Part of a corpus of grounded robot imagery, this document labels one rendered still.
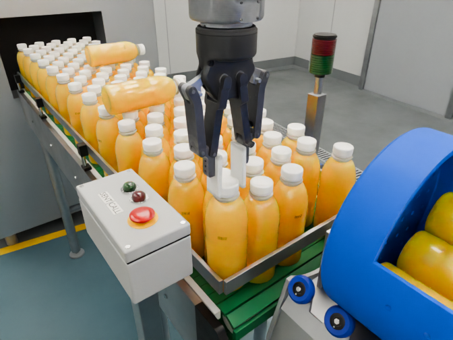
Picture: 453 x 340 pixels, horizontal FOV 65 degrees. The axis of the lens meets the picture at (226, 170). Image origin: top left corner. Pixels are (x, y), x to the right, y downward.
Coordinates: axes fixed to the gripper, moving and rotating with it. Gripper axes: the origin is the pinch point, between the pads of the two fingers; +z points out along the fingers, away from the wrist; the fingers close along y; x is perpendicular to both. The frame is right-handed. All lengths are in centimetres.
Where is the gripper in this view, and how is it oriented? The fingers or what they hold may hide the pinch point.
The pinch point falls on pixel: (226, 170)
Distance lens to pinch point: 52.9
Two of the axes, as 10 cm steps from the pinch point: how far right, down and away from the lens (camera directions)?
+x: -6.1, -3.9, 6.9
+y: 7.9, -3.0, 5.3
